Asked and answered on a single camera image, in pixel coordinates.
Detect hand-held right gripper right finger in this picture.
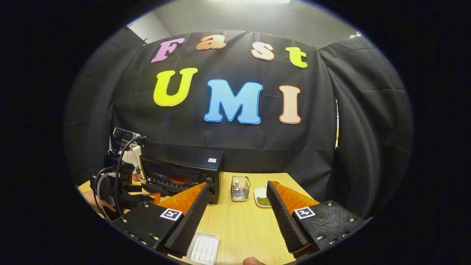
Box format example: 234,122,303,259
267,181,366,258

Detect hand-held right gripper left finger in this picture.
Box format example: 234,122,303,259
112,183,210,258

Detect reddish brown meat slice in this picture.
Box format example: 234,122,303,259
164,173,194,186

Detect black electric oven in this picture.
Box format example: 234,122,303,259
139,143,225,205

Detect white divided dish of beans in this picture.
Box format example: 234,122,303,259
254,186,273,208

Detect white ridged tray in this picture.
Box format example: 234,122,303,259
185,232,220,265

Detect black backdrop cloth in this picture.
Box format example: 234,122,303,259
63,26,414,221

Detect large ceiling light panel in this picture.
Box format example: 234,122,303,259
206,0,292,5

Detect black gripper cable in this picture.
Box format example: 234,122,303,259
113,137,147,218
93,166,118,221

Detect metal wire basket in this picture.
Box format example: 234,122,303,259
231,175,252,202

